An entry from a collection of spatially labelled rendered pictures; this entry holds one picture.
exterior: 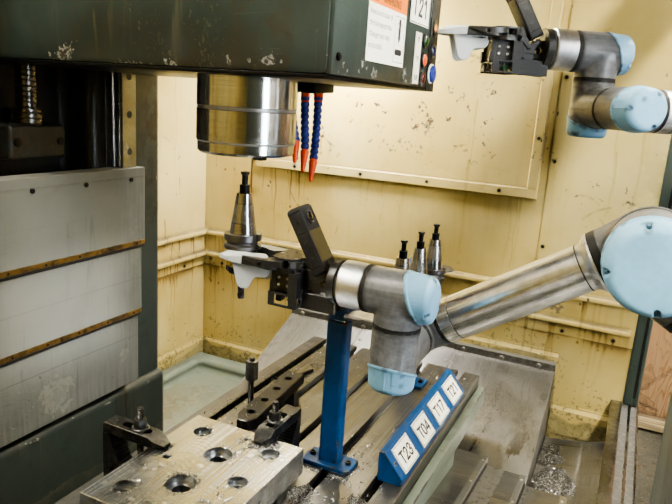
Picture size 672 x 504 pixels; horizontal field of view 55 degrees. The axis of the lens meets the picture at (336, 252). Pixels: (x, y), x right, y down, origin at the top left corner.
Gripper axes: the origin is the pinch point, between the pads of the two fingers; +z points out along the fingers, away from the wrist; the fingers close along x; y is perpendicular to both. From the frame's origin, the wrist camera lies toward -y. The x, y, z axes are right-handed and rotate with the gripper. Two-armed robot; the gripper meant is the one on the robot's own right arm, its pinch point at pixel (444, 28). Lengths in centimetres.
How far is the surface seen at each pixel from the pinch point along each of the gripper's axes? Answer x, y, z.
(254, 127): -22.8, 18.9, 32.6
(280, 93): -21.0, 13.7, 29.0
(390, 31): -18.7, 3.2, 12.7
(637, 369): 39, 82, -74
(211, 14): -26.7, 3.8, 39.0
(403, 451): -12, 79, 2
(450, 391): 16, 79, -14
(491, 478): 15, 101, -27
